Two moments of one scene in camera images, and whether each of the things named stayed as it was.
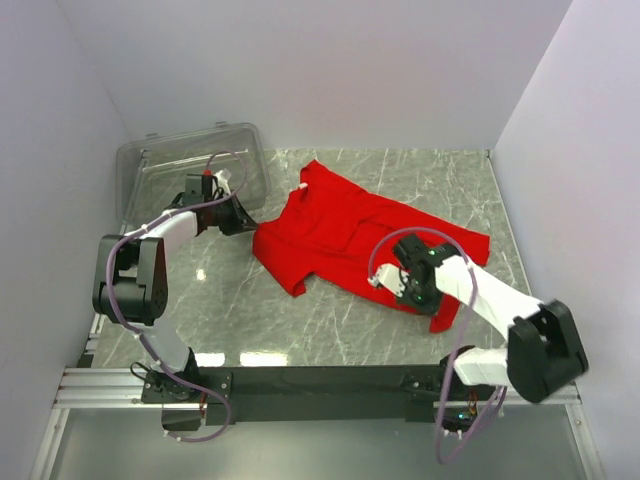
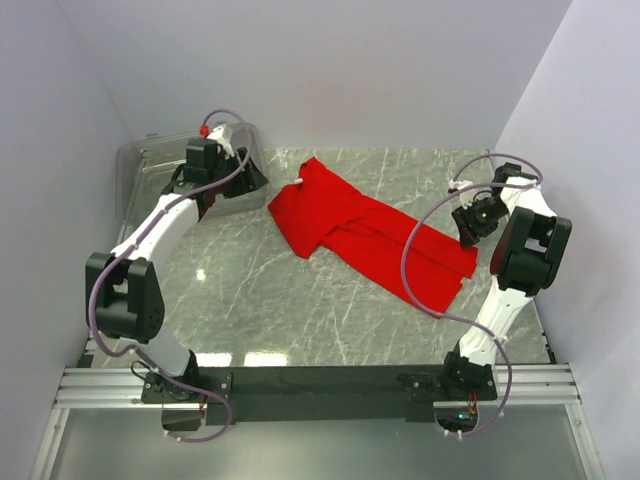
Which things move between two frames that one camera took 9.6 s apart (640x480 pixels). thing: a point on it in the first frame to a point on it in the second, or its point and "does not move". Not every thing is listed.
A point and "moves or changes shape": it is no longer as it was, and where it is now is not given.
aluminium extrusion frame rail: (122, 388) does not move
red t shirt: (328, 229) moves or changes shape
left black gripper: (240, 218) to (249, 179)
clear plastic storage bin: (149, 170) does not move
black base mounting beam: (188, 397) does not move
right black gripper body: (424, 296) to (481, 216)
